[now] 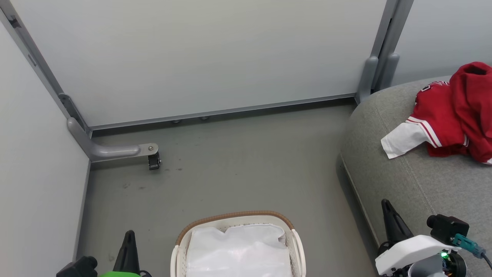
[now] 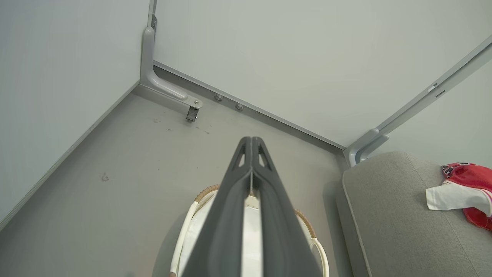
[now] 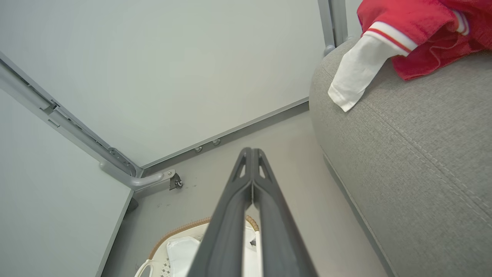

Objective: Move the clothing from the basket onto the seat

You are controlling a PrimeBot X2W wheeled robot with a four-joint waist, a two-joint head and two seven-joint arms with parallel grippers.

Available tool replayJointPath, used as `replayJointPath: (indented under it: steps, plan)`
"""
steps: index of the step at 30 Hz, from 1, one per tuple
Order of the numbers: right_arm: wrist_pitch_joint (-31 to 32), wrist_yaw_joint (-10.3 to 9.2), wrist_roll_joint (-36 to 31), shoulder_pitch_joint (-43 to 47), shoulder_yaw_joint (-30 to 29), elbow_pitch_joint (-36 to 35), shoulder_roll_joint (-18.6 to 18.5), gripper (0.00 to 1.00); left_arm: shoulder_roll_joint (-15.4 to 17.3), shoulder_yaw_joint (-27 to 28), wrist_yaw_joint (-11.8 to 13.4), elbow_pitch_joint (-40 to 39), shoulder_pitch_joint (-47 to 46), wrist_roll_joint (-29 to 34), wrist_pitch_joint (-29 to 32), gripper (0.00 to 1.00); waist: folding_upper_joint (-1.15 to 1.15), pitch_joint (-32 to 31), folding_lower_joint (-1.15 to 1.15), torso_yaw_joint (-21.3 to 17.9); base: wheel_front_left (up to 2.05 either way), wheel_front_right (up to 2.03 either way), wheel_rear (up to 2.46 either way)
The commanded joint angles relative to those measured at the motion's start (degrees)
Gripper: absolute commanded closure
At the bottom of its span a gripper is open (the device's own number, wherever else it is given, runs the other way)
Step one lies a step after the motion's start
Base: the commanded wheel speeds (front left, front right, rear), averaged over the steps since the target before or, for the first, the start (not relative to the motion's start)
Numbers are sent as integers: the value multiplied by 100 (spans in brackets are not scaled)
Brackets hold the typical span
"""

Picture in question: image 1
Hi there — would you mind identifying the white woven-rim laundry basket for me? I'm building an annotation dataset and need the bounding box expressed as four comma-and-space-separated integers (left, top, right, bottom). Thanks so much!
170, 210, 307, 277

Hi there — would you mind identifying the white garment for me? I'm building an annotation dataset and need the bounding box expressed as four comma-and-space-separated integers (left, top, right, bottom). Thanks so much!
186, 224, 293, 277

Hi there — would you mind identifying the grey double partition post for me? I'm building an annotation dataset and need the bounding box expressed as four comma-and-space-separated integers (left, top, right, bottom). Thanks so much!
356, 0, 415, 104

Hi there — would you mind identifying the grey slanted partition post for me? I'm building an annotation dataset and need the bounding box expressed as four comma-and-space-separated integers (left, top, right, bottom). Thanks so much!
0, 0, 93, 135

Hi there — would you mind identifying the teal cable connector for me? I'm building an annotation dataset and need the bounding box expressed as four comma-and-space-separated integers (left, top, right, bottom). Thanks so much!
452, 234, 487, 259

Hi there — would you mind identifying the grey fabric sofa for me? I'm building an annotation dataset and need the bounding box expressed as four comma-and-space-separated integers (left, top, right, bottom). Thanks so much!
338, 76, 492, 277

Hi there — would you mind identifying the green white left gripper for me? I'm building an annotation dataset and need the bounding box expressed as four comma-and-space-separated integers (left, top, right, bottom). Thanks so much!
98, 230, 141, 277

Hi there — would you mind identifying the grey curved partition foot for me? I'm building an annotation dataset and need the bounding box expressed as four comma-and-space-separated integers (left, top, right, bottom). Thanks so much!
67, 117, 160, 162

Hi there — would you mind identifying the red white-trimmed jersey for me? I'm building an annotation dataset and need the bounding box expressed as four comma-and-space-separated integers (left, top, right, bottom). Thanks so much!
381, 62, 492, 165

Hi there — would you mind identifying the grey partition bottom rail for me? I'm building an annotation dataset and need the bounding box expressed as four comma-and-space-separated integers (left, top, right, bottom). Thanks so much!
88, 92, 358, 131

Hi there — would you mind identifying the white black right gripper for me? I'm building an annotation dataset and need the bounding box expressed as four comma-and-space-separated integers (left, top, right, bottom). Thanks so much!
375, 199, 467, 277

